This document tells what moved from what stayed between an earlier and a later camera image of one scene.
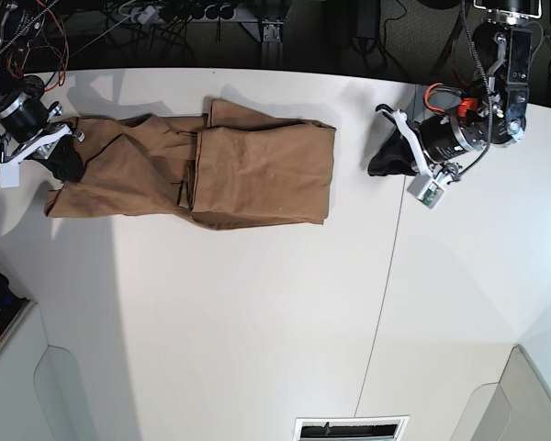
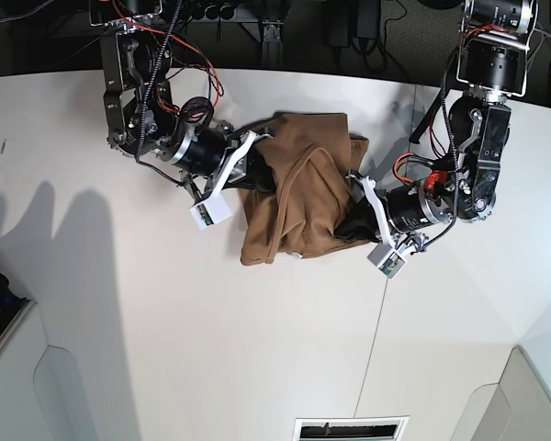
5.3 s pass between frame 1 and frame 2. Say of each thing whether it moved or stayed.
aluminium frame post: stayed
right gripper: moved
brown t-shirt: moved
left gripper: moved
